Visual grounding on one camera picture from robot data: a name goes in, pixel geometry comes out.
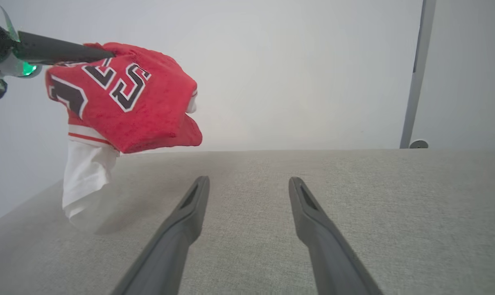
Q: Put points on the grey vertical post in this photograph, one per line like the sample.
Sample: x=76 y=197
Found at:
x=418 y=73

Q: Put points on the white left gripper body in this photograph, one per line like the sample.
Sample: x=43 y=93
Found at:
x=1 y=49

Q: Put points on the round grey floor disc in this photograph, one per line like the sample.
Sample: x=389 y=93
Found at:
x=418 y=144

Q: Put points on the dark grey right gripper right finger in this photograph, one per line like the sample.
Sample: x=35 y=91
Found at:
x=329 y=254

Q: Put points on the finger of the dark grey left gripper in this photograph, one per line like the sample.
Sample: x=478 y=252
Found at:
x=59 y=48

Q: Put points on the red white basketball jersey shirt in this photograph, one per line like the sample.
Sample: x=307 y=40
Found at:
x=128 y=102

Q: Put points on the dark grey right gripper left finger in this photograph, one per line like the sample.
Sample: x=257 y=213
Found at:
x=169 y=250

